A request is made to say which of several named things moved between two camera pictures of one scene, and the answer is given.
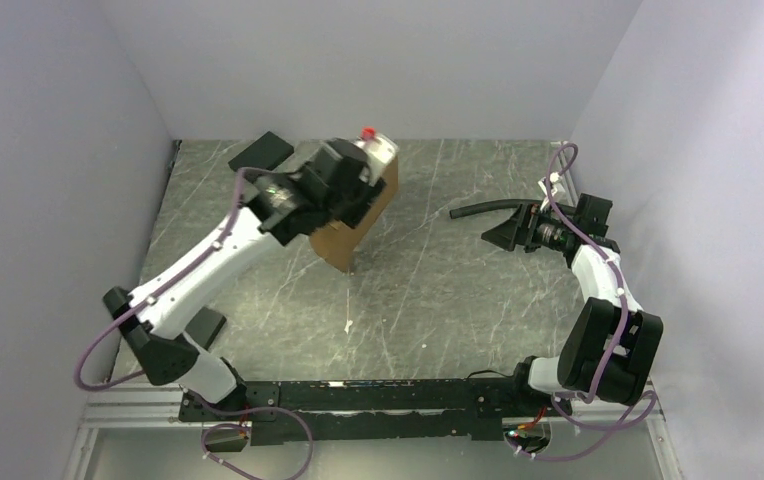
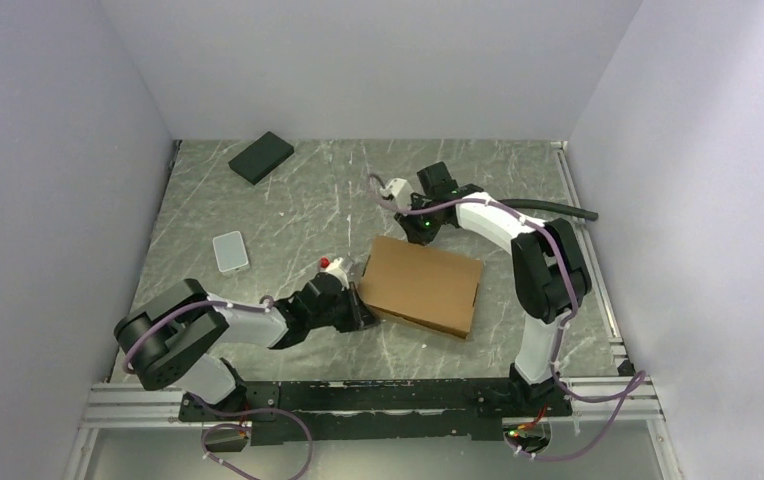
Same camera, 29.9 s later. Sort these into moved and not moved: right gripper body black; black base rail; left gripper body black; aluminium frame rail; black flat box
Moved: right gripper body black; left gripper body black
Not moved: black flat box; aluminium frame rail; black base rail
